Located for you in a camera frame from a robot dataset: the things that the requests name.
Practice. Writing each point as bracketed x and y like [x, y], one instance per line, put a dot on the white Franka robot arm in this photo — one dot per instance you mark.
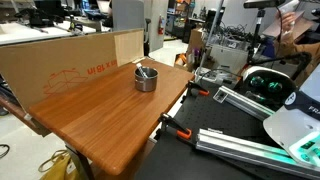
[300, 133]

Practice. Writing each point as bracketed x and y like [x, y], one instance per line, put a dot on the yellow bag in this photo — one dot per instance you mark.
[60, 168]

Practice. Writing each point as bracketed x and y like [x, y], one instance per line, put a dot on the brown low shelf board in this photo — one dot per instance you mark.
[20, 115]

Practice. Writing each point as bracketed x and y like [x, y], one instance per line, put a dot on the slanted metal pole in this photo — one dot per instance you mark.
[209, 40]

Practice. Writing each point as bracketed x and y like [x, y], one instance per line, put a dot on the person's brown jacket sleeve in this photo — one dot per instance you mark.
[300, 53]

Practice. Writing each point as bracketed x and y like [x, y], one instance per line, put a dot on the light wooden panel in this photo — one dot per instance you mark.
[129, 46]

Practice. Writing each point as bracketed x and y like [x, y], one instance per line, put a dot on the long aluminium extrusion rail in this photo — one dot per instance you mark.
[240, 146]

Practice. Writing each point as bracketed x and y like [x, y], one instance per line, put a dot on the small brown cardboard box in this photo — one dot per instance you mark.
[196, 40]

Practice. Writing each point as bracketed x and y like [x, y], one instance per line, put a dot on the black camera stand pole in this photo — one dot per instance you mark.
[256, 36]

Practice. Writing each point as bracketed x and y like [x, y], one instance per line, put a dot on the stainless steel cup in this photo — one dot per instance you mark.
[146, 84]

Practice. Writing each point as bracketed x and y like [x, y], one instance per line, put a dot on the white VR headset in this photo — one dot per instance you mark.
[266, 83]

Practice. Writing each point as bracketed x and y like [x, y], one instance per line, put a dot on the black and white marker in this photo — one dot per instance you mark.
[141, 71]

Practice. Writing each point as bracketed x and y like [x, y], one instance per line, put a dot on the white held object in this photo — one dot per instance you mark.
[289, 6]

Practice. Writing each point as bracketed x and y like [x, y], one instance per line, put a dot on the large brown cardboard box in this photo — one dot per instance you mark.
[50, 66]

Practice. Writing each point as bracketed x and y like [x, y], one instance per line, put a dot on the dark wooden desk leg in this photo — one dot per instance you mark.
[83, 165]

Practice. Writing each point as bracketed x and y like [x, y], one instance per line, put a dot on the person's hand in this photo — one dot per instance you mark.
[288, 22]

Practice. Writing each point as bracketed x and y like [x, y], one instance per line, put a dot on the grey partition panel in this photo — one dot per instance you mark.
[128, 15]

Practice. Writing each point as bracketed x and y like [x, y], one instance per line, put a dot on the short aluminium extrusion rail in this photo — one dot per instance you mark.
[243, 101]

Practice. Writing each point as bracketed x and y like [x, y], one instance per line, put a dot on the white equipment box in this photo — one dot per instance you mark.
[230, 56]

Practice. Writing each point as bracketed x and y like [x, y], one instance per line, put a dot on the flat brown cardboard piece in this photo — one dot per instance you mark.
[301, 26]

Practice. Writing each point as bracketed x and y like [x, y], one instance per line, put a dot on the black orange bar clamp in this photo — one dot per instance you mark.
[181, 132]
[198, 90]

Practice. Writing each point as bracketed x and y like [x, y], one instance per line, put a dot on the blue plastic bin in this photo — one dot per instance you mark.
[269, 47]

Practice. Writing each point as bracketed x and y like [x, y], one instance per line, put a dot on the dark bottle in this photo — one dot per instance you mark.
[72, 24]

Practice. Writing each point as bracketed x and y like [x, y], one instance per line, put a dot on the black camera on stand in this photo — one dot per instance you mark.
[263, 3]

